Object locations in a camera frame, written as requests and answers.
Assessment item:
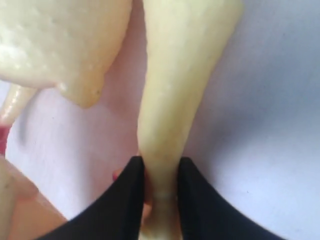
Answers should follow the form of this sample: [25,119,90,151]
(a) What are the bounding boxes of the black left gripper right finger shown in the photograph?
[177,157,281,240]

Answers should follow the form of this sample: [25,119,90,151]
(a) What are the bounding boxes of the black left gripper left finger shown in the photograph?
[59,155,147,240]

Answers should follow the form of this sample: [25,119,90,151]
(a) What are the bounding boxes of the broken chicken head neck piece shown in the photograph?
[137,0,243,240]

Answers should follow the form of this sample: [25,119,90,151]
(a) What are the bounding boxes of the whole rubber chicken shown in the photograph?
[0,0,133,153]
[0,156,67,240]

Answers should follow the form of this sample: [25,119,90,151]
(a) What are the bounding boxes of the whole rubber chicken lying flat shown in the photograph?
[0,0,133,153]

